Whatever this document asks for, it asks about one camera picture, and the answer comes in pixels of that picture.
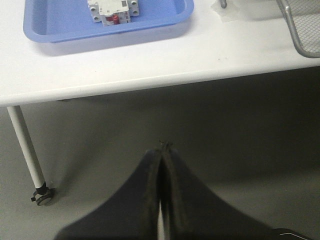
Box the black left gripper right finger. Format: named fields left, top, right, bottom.
left=160, top=143, right=278, bottom=240

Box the blue plastic tray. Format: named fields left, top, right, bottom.
left=23, top=0, right=194, bottom=43

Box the white circuit breaker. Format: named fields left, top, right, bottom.
left=87, top=0, right=140, bottom=27

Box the black caster wheel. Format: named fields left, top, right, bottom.
left=30, top=182, right=55, bottom=206

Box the silver mesh tray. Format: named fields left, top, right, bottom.
left=277, top=0, right=320, bottom=58

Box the white table leg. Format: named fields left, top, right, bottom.
left=7, top=105, right=46, bottom=193

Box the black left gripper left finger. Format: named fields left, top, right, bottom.
left=55, top=149, right=162, bottom=240

